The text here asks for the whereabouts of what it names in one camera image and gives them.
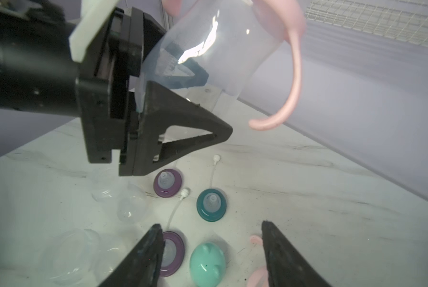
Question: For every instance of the mint green bottle cap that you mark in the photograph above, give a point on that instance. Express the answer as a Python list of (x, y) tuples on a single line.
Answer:
[(207, 265)]

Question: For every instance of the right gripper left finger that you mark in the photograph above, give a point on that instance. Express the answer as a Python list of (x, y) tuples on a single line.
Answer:
[(141, 267)]

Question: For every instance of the teal nipple collar with straw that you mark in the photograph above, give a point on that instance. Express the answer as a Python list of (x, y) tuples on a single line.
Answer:
[(211, 203)]

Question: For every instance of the clear baby bottle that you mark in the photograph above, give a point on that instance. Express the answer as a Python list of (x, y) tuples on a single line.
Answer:
[(118, 195), (229, 39), (69, 257)]

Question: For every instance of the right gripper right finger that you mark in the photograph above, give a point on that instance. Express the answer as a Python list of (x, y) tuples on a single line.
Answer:
[(285, 265)]

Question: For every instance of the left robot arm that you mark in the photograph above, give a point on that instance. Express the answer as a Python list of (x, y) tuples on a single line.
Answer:
[(37, 74)]

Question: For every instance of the purple nipple collar far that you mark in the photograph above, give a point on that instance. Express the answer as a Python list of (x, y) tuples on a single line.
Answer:
[(167, 183)]

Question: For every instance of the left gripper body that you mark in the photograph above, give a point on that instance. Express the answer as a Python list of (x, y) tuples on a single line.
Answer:
[(113, 117)]

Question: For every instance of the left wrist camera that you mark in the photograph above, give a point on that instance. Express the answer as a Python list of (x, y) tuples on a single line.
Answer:
[(94, 13)]

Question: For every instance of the purple nipple collar with straw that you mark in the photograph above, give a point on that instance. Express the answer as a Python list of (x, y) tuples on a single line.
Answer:
[(174, 251)]

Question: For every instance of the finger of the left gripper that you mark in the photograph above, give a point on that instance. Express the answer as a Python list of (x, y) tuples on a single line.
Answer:
[(182, 75), (162, 110)]

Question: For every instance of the white wire wall basket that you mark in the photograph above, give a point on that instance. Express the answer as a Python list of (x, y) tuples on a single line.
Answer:
[(405, 21)]

